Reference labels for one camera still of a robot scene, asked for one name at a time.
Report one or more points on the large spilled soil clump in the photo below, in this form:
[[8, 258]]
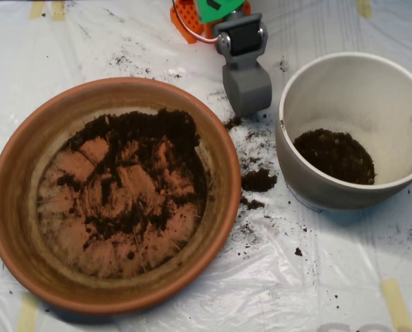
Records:
[[259, 180]]

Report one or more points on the dark soil pile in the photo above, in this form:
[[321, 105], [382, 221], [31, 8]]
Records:
[[140, 128]]

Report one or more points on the dark soil heap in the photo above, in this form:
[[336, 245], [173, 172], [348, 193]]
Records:
[[337, 159]]

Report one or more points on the white ceramic pot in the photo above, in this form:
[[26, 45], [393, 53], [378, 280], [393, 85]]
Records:
[[330, 197]]

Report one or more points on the beige masking tape strip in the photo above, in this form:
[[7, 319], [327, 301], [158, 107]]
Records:
[[36, 10], [396, 304], [58, 11], [28, 314], [365, 8]]

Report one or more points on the clear plastic cover sheet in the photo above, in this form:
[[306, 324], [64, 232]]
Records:
[[296, 283]]

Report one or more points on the terracotta clay bowl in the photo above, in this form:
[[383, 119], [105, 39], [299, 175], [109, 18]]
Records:
[[19, 207]]

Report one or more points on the flat spilled soil clump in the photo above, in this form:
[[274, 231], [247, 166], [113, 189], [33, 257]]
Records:
[[252, 204]]

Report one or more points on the tiny spilled soil clod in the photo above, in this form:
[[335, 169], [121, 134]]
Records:
[[298, 251]]

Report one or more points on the elongated spilled soil clump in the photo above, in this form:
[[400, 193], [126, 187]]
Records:
[[233, 121]]

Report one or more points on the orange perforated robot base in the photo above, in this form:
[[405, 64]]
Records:
[[185, 20]]

